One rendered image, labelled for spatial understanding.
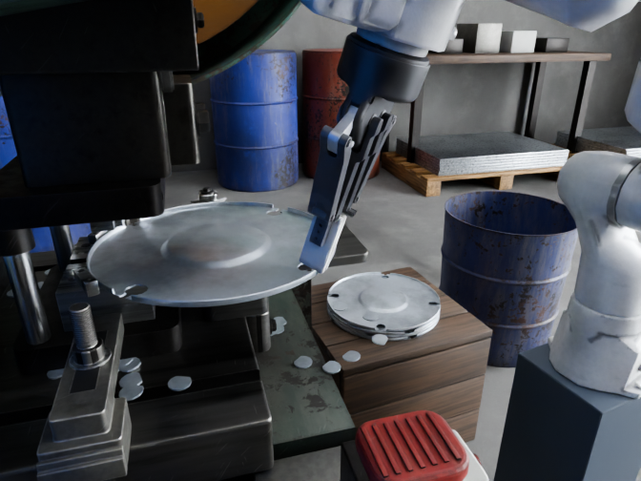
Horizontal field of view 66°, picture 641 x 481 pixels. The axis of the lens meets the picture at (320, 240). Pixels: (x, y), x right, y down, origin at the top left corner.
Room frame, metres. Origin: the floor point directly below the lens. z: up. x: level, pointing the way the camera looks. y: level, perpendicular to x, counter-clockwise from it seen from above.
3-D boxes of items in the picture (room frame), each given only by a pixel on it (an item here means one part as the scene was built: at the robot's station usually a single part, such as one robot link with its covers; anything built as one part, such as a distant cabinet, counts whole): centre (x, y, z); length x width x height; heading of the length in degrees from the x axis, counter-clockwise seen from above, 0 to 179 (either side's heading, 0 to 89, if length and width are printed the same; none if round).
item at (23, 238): (0.51, 0.25, 0.86); 0.20 x 0.16 x 0.05; 16
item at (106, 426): (0.35, 0.20, 0.76); 0.17 x 0.06 x 0.10; 16
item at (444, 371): (1.11, -0.16, 0.18); 0.40 x 0.38 x 0.35; 112
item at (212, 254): (0.55, 0.13, 0.78); 0.29 x 0.29 x 0.01
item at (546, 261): (1.50, -0.62, 0.24); 0.42 x 0.42 x 0.48
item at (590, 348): (0.76, -0.54, 0.52); 0.22 x 0.19 x 0.14; 115
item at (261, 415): (0.51, 0.25, 0.68); 0.45 x 0.30 x 0.06; 16
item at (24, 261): (0.42, 0.28, 0.81); 0.02 x 0.02 x 0.14
